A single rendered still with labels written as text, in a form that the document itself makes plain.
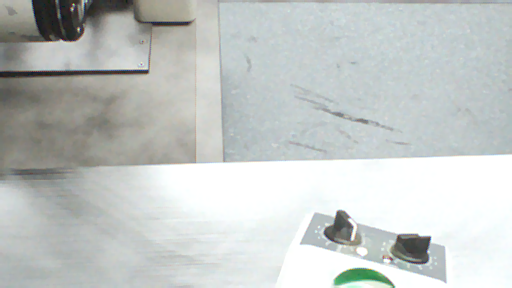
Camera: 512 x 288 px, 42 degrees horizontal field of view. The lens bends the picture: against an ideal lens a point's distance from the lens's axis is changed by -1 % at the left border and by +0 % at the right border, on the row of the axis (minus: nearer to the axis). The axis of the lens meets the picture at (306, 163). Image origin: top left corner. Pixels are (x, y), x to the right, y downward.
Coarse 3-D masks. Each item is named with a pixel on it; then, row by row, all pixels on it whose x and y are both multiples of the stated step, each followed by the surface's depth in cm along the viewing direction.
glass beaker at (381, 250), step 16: (336, 240) 41; (352, 240) 42; (368, 240) 42; (384, 240) 41; (336, 256) 41; (352, 256) 43; (368, 256) 43; (384, 256) 42; (400, 256) 41; (336, 272) 43; (384, 272) 43; (400, 272) 42; (416, 272) 40
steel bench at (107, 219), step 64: (0, 192) 60; (64, 192) 61; (128, 192) 62; (192, 192) 62; (256, 192) 63; (320, 192) 64; (384, 192) 64; (448, 192) 65; (0, 256) 56; (64, 256) 57; (128, 256) 57; (192, 256) 58; (256, 256) 58
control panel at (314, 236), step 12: (312, 216) 57; (324, 216) 58; (312, 228) 55; (324, 228) 55; (360, 228) 57; (372, 228) 57; (312, 240) 53; (324, 240) 53; (432, 252) 55; (444, 252) 56; (420, 264) 53; (432, 264) 53; (444, 264) 54; (432, 276) 51; (444, 276) 51
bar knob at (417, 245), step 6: (402, 234) 53; (408, 234) 53; (414, 234) 54; (420, 234) 54; (426, 234) 54; (396, 240) 53; (402, 240) 53; (408, 240) 53; (414, 240) 53; (420, 240) 53; (426, 240) 53; (402, 246) 53; (408, 246) 53; (414, 246) 53; (420, 246) 53; (426, 246) 54; (408, 252) 53; (414, 252) 53; (420, 252) 54; (426, 252) 54; (414, 258) 53; (420, 258) 53; (426, 258) 53
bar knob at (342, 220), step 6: (336, 210) 55; (342, 210) 55; (336, 216) 55; (342, 216) 54; (348, 216) 54; (336, 222) 55; (342, 222) 54; (348, 222) 53; (354, 222) 53; (330, 228) 55; (336, 228) 55; (342, 228) 54; (354, 228) 53; (324, 234) 54; (330, 234) 54; (330, 240) 53
